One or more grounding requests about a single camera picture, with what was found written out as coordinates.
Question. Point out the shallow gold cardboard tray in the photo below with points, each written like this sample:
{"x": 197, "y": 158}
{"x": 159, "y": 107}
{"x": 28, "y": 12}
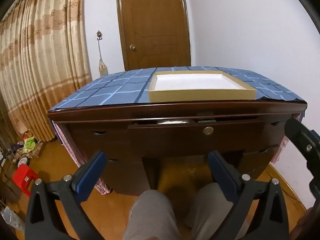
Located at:
{"x": 200, "y": 96}

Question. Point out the patterned brown box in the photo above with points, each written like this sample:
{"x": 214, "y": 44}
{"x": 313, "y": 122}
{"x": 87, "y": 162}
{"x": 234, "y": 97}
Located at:
{"x": 37, "y": 150}

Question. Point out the person's right leg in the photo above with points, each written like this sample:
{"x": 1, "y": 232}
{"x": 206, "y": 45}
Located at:
{"x": 205, "y": 210}

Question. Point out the round metal drawer lock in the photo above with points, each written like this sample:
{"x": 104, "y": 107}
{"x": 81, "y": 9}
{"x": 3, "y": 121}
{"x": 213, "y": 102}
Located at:
{"x": 208, "y": 130}

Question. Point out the person's leg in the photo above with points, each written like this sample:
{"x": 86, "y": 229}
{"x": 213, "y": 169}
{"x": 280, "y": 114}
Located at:
{"x": 152, "y": 215}
{"x": 205, "y": 210}

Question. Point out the dark wooden desk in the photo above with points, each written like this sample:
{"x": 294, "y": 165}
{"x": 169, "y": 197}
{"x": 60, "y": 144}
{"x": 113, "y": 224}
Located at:
{"x": 130, "y": 177}

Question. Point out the dark wooden desk drawer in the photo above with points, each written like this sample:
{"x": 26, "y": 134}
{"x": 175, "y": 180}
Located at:
{"x": 175, "y": 138}

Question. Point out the red plastic stool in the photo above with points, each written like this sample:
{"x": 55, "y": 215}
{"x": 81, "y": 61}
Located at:
{"x": 22, "y": 177}

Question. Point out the round white tin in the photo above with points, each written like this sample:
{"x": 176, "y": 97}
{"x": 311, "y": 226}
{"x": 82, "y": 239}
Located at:
{"x": 23, "y": 161}

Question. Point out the brown wooden door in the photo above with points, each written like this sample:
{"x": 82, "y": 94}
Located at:
{"x": 152, "y": 30}

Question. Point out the brass door knob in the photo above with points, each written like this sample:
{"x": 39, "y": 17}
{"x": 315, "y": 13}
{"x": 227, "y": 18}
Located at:
{"x": 132, "y": 46}

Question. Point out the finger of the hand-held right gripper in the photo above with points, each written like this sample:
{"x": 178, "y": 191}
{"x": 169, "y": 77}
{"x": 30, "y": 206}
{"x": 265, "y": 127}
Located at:
{"x": 300, "y": 135}

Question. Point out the metal wall hook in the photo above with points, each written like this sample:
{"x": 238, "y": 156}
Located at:
{"x": 99, "y": 34}

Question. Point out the blue plaid tablecloth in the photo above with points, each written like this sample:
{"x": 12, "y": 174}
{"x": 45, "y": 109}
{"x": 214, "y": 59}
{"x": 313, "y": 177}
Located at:
{"x": 112, "y": 90}

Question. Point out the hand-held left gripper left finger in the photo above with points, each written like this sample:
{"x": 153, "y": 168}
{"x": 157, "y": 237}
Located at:
{"x": 92, "y": 172}

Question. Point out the beige patterned curtain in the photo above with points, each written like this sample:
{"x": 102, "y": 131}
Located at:
{"x": 37, "y": 55}

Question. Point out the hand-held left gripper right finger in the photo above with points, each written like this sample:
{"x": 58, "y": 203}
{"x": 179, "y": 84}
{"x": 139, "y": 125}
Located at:
{"x": 222, "y": 175}

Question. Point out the person's left leg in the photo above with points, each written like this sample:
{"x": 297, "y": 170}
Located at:
{"x": 152, "y": 215}

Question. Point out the beige curtain tassel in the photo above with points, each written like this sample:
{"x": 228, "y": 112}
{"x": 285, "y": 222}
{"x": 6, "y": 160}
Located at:
{"x": 102, "y": 66}

